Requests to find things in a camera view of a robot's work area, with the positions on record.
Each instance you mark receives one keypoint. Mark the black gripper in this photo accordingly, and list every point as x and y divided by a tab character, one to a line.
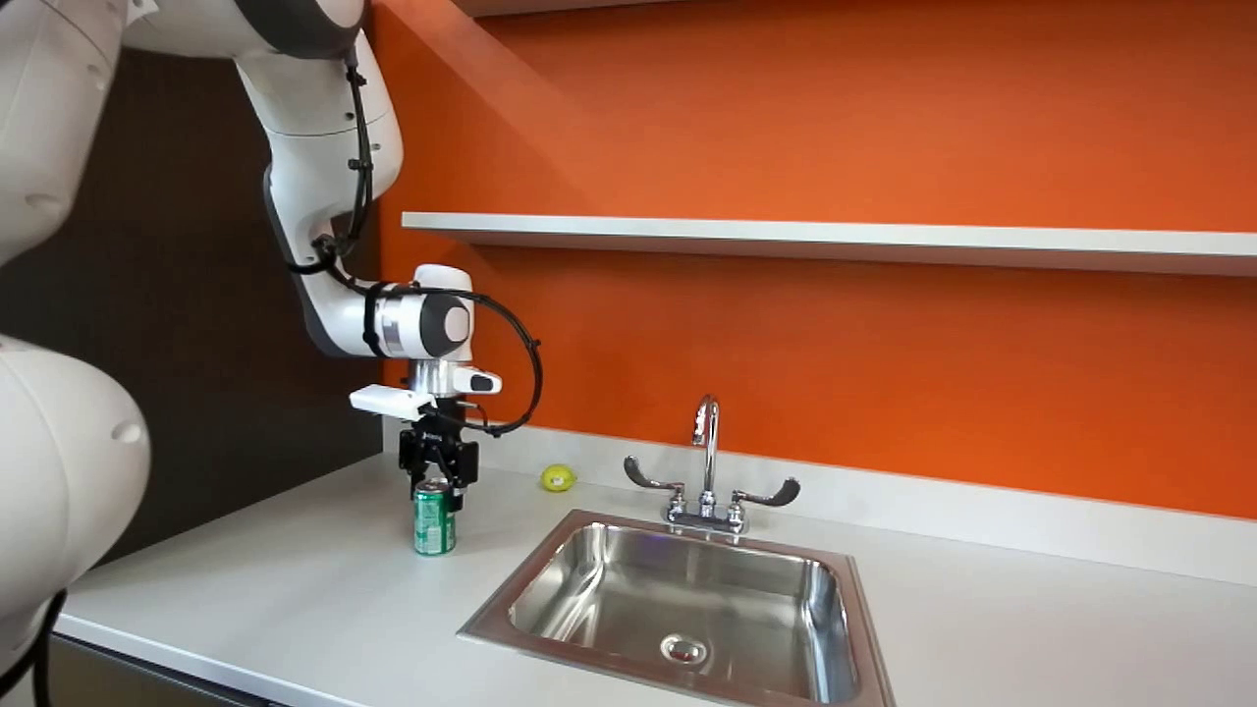
443	458

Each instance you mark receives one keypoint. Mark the green soda can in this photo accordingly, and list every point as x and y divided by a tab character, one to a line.
433	530

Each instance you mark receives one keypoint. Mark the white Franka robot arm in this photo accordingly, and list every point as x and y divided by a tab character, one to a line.
319	159

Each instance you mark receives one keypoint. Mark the chrome sink faucet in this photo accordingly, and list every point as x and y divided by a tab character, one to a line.
708	496

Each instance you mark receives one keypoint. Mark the stainless steel sink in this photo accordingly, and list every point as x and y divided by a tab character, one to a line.
681	614

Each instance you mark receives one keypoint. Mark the yellow-green ball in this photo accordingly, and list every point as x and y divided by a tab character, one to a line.
560	480

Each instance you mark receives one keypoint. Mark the dark wood cabinet panel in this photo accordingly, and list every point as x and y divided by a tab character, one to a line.
197	339

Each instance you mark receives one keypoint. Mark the white backsplash strip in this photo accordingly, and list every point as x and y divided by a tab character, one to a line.
996	514

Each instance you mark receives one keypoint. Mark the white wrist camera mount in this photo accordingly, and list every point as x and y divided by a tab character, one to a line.
393	403

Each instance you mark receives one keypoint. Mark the long white wall shelf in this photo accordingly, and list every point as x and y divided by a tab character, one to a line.
837	240

